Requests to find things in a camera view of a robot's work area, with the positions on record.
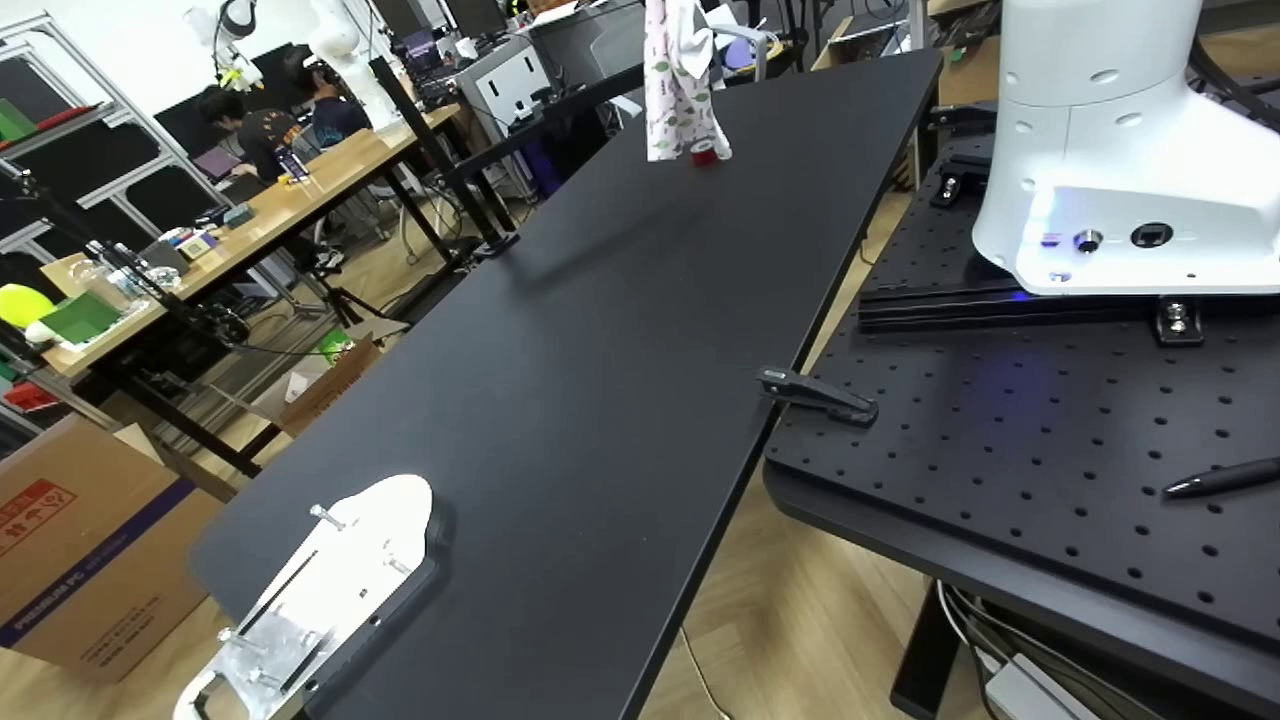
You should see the white cabinet with slots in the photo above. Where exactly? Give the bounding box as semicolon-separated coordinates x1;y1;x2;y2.
458;4;654;174

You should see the seated person in dark clothes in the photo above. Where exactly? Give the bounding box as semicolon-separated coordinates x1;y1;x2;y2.
213;92;310;193
292;58;371;152

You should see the green mat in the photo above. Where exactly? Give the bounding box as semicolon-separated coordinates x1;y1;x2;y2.
37;287;130;353

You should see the white patterned cloth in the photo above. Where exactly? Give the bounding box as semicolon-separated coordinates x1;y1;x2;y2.
642;0;735;169

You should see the black lever handle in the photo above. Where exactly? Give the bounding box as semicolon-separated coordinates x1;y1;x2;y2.
755;363;883;428

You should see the grey power strip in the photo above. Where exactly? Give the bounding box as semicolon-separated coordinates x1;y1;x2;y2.
981;646;1106;720

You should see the black perforated breadboard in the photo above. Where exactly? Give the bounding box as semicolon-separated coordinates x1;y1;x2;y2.
762;131;1280;716

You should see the black pen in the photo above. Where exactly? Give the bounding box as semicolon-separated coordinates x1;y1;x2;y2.
1159;452;1280;504

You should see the black aluminium rail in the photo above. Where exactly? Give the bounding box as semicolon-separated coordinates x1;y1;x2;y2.
852;284;1280;335

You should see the yellow-green object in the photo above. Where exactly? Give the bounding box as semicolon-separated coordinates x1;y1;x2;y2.
0;278;61;335

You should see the metal corner bracket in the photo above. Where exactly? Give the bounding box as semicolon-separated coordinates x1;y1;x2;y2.
1153;294;1209;353

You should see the clear acrylic plate fixture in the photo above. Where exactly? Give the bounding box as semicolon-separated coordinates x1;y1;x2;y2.
174;473;450;720

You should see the cardboard box with red print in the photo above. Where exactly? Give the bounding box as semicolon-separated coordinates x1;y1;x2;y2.
0;410;227;686

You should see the long wooden table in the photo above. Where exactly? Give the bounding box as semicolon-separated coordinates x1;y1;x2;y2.
37;101;463;385

